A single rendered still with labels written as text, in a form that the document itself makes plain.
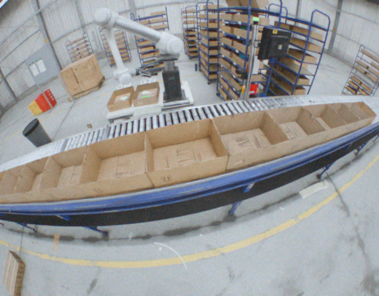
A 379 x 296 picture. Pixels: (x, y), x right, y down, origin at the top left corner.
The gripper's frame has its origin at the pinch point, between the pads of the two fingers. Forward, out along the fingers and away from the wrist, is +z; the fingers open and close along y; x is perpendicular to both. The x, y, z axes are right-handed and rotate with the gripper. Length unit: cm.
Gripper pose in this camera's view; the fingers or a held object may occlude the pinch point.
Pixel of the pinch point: (154, 70)
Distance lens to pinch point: 159.2
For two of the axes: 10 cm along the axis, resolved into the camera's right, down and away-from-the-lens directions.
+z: 8.6, -2.6, 4.3
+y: 4.1, 8.5, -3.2
